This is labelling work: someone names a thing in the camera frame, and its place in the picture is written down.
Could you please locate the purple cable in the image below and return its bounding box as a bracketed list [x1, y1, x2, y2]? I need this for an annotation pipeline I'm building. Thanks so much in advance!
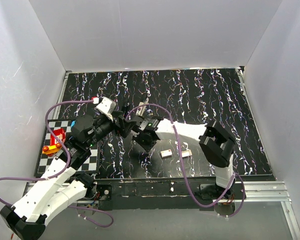
[0, 97, 115, 228]
[124, 102, 247, 218]

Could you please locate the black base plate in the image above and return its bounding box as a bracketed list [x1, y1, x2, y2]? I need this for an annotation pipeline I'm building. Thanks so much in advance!
[97, 178, 214, 212]

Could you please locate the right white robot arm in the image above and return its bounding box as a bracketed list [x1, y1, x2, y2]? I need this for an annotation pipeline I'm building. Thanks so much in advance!
[131, 117, 236, 199]

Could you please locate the white staple box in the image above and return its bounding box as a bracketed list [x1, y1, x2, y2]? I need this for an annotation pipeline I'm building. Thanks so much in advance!
[160, 149, 173, 159]

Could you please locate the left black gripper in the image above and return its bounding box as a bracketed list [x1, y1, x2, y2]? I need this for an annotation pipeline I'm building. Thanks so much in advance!
[86, 110, 135, 148]

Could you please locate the red toy house block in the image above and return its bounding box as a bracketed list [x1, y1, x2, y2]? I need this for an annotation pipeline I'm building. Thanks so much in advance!
[50, 128, 66, 146]

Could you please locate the orange toy car base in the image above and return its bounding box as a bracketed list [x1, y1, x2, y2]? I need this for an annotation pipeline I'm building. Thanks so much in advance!
[42, 143, 62, 157]

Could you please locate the staple box tray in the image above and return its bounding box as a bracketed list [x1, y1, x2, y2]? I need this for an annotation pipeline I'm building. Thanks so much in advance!
[181, 150, 193, 158]

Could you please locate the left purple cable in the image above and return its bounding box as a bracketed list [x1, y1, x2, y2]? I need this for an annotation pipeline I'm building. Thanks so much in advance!
[0, 97, 115, 228]

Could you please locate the black white checkerboard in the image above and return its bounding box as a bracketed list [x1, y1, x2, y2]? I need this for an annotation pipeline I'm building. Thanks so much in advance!
[34, 119, 100, 178]

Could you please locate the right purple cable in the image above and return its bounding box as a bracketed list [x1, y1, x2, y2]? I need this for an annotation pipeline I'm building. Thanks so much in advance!
[124, 102, 247, 218]

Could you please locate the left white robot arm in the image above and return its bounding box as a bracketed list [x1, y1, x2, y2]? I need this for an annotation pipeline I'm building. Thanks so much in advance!
[0, 111, 136, 240]

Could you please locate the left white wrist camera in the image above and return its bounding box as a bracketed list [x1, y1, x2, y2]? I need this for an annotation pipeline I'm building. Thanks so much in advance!
[92, 97, 117, 122]

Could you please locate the black stapler magazine part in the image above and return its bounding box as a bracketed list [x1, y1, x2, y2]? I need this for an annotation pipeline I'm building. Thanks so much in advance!
[121, 100, 131, 118]

